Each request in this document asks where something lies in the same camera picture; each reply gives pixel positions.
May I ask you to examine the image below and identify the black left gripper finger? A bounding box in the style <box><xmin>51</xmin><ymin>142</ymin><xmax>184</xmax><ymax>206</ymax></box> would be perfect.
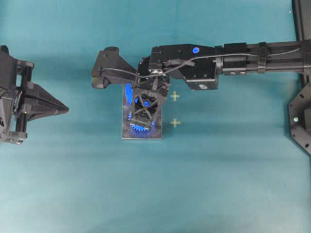
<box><xmin>25</xmin><ymin>106</ymin><xmax>68</xmax><ymax>121</ymax></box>
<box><xmin>25</xmin><ymin>82</ymin><xmax>69</xmax><ymax>114</ymax></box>

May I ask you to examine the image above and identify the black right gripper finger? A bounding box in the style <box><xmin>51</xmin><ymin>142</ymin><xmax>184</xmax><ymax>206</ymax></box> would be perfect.
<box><xmin>130</xmin><ymin>84</ymin><xmax>156</xmax><ymax>123</ymax></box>
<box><xmin>144</xmin><ymin>82</ymin><xmax>170</xmax><ymax>128</ymax></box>

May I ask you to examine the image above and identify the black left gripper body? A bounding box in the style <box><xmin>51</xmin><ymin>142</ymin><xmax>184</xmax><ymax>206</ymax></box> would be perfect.
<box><xmin>0</xmin><ymin>45</ymin><xmax>34</xmax><ymax>145</ymax></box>

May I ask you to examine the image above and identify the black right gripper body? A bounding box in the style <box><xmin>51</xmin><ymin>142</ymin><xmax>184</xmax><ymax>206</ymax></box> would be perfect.
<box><xmin>138</xmin><ymin>44</ymin><xmax>218</xmax><ymax>90</ymax></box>

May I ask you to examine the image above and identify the small blue plastic gear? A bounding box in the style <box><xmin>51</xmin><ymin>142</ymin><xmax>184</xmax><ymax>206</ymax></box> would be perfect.
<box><xmin>125</xmin><ymin>83</ymin><xmax>150</xmax><ymax>107</ymax></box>

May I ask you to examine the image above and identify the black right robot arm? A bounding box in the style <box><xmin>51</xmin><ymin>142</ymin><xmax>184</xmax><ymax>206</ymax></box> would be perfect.
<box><xmin>128</xmin><ymin>40</ymin><xmax>311</xmax><ymax>132</ymax></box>

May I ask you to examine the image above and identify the large blue plastic gear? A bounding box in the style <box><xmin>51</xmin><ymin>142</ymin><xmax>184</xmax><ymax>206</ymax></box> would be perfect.
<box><xmin>128</xmin><ymin>112</ymin><xmax>155</xmax><ymax>132</ymax></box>

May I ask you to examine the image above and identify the shiny metal base plate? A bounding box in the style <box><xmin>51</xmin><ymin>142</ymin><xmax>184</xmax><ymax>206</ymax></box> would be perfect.
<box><xmin>122</xmin><ymin>84</ymin><xmax>162</xmax><ymax>140</ymax></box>

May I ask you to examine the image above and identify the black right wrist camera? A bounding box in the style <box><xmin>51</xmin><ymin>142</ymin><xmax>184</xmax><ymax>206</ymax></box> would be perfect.
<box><xmin>91</xmin><ymin>47</ymin><xmax>137</xmax><ymax>89</ymax></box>

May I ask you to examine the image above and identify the grey camera cable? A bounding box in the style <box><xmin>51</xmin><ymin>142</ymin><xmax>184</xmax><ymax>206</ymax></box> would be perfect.
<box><xmin>101</xmin><ymin>46</ymin><xmax>304</xmax><ymax>84</ymax></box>

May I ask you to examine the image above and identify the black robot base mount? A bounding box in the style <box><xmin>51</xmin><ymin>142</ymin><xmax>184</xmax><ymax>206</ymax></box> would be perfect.
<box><xmin>288</xmin><ymin>83</ymin><xmax>311</xmax><ymax>155</ymax></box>

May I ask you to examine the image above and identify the black frame rail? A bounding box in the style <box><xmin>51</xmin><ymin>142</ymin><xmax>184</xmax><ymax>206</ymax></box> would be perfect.
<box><xmin>292</xmin><ymin>0</ymin><xmax>311</xmax><ymax>40</ymax></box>

